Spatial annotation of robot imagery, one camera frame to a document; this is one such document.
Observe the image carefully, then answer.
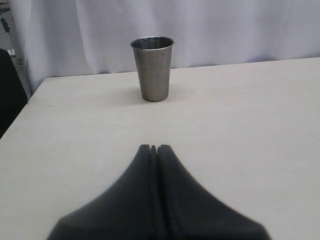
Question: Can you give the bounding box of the black chair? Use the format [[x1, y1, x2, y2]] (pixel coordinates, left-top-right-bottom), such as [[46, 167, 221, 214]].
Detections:
[[0, 49, 28, 136]]

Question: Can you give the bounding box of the stainless steel cup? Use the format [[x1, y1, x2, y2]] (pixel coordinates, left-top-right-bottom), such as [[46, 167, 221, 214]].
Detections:
[[130, 36, 174, 102]]

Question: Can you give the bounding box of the metal stand at left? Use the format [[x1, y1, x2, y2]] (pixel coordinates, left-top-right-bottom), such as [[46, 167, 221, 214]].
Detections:
[[0, 0, 25, 67]]

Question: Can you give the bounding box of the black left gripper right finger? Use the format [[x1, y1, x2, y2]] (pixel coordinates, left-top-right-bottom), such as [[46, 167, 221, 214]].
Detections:
[[156, 145, 270, 240]]

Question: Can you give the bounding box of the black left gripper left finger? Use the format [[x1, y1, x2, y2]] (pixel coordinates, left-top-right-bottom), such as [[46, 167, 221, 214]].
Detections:
[[48, 145, 160, 240]]

